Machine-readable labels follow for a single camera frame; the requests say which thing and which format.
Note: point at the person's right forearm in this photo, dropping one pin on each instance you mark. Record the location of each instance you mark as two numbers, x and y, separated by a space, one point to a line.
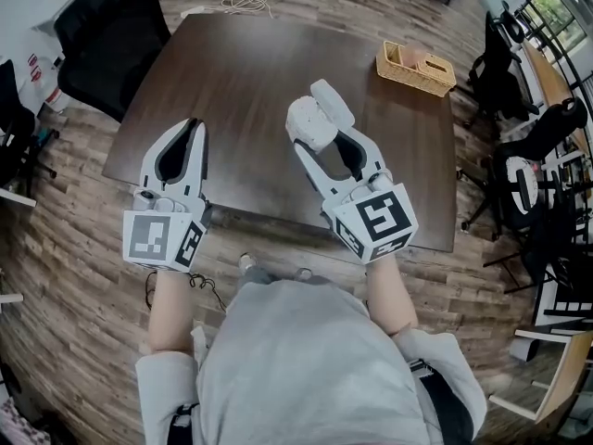
389 295

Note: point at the person's grey shirt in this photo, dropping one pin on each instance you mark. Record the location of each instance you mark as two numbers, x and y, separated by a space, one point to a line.
306 369

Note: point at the grey bin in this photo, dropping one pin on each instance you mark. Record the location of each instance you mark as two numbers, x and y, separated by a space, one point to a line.
523 350

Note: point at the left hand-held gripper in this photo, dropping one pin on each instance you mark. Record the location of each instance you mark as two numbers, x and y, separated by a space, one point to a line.
153 239

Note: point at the black chair with white cushion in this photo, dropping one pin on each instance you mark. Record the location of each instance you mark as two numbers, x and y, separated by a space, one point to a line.
528 165

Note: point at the black metal rack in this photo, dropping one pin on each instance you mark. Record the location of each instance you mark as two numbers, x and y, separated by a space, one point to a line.
567 248

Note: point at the person's right shoe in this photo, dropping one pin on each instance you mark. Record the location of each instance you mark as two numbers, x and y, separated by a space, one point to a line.
304 274

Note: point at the person's shoe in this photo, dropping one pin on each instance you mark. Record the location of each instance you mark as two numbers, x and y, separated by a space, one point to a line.
304 274
246 260

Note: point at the dark wooden table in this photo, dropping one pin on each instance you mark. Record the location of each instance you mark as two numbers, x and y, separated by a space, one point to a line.
259 86

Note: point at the black office chair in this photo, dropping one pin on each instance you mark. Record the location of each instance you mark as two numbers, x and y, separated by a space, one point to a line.
111 49
18 123
498 77

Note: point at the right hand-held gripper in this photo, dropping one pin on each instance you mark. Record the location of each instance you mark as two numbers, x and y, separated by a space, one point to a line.
380 220

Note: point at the person's blue jeans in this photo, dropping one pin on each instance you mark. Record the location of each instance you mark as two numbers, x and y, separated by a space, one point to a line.
259 275

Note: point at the small white object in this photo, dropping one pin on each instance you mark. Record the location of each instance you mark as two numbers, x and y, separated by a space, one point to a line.
308 123

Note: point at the pink cup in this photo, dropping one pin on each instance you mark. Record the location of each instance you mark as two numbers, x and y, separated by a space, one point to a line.
411 56

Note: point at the wicker basket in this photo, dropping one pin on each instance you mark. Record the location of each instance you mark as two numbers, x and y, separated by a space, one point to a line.
407 79

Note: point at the clear water bottle red label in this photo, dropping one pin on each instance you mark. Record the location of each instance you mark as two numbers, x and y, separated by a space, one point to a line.
33 65
53 95

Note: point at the person's left forearm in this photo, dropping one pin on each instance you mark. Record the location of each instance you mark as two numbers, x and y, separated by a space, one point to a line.
171 313

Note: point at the woven tissue box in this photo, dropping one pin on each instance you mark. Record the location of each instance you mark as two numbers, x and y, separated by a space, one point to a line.
437 65

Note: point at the white power strip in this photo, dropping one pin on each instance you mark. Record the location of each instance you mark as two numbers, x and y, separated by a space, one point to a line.
191 11

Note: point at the white table with wooden top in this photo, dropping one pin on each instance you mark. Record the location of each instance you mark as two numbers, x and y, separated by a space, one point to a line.
565 373

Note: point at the person's left shoe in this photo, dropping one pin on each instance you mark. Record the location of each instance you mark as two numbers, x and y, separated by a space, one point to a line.
246 260

